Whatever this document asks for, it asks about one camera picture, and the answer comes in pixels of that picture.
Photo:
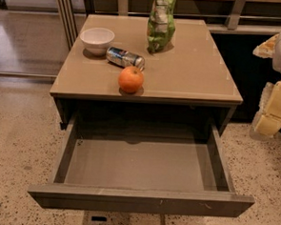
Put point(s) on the orange fruit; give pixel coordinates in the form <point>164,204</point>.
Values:
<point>131,79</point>

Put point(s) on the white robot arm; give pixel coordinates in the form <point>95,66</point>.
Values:
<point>276,59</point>

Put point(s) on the tan top drawer cabinet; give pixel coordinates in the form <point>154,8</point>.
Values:
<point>189,70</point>

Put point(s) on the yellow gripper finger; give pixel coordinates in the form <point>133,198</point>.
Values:
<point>266,49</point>
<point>267,120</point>

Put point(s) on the white ceramic bowl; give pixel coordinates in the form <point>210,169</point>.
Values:
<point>97,40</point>

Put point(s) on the green chip bag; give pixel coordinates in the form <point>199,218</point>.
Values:
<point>161,27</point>

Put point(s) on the open grey top drawer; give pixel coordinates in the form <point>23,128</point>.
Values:
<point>141,167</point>

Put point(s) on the silver blue soda can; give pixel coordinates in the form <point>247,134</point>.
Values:
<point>124,58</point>

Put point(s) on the metal railing frame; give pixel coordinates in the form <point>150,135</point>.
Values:
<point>229,15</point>

